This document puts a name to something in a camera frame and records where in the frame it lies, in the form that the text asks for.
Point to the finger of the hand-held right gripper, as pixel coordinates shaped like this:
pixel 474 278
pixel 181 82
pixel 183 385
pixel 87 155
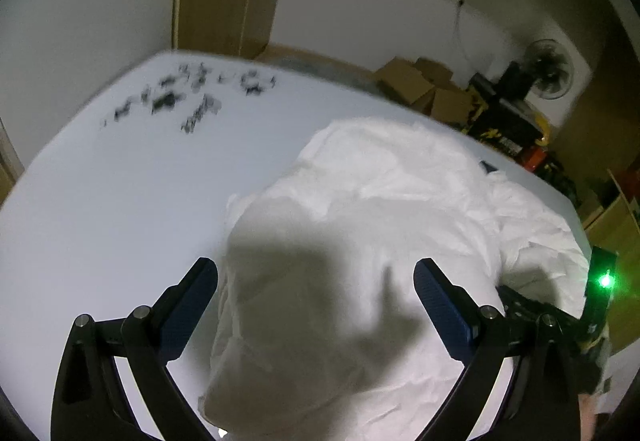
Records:
pixel 525 303

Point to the open cardboard box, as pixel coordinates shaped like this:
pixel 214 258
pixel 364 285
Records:
pixel 410 81

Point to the wooden side cabinet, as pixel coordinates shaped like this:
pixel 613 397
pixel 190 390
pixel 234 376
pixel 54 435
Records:
pixel 617 241

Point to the black cylinder speaker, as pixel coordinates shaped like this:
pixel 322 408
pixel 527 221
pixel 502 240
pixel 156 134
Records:
pixel 512 80

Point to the black yellow delivery box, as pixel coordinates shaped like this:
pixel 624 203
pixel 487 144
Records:
pixel 505 126

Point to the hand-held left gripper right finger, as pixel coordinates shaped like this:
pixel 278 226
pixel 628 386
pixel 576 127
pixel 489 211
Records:
pixel 442 308

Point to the black bag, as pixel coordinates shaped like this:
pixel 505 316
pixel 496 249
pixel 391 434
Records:
pixel 562 176

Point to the white puffer jacket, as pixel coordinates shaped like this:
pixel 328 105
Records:
pixel 380 231

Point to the black standing fan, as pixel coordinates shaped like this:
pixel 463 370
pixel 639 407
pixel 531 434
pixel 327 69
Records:
pixel 547 68

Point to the yellow helmet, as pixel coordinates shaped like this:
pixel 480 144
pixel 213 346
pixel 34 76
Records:
pixel 542 130

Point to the small cardboard box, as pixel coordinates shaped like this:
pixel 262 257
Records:
pixel 452 98

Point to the red box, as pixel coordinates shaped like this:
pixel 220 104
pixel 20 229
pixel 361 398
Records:
pixel 537 156

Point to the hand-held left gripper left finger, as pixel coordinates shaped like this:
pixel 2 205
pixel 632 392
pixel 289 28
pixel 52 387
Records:
pixel 187 308

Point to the person's right forearm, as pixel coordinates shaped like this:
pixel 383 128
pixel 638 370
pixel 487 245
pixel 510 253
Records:
pixel 587 418

